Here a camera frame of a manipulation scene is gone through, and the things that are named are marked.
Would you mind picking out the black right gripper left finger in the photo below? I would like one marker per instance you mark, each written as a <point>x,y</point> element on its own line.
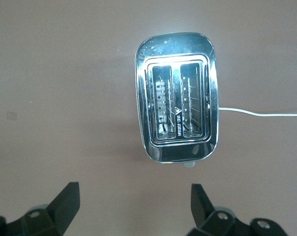
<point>62,211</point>

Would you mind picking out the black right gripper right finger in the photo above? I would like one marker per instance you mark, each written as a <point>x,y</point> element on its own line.
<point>202,211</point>

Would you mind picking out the chrome two-slot toaster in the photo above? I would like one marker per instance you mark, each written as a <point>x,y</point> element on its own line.
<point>176,152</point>

